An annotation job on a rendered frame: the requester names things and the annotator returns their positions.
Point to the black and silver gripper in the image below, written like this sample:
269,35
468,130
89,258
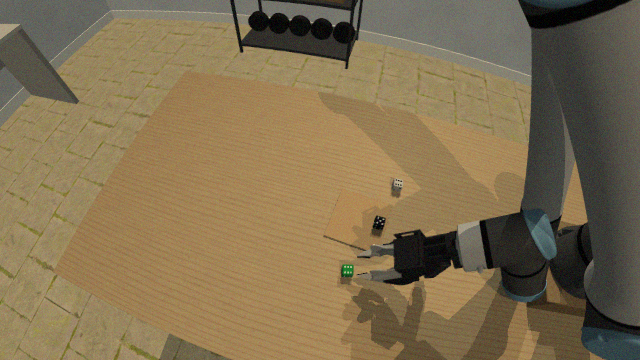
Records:
414,251

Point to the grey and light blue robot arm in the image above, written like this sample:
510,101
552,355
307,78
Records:
594,71

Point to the green die with white pips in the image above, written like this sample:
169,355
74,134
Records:
347,270

